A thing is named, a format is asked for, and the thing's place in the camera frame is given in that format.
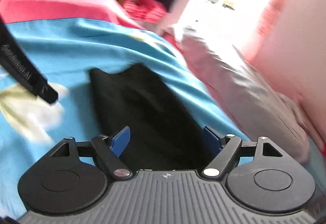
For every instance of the pink folded clothes pile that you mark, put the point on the pink folded clothes pile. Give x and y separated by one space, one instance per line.
147 13

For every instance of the blue floral bed sheet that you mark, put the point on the blue floral bed sheet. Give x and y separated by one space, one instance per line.
65 38

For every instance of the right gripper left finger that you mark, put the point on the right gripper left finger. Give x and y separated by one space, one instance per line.
73 176

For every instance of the grey pink blanket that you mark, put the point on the grey pink blanket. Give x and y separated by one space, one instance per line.
241 91

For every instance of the black pants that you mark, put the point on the black pants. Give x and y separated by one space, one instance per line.
164 135

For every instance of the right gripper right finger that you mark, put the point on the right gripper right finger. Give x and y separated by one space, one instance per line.
260 175

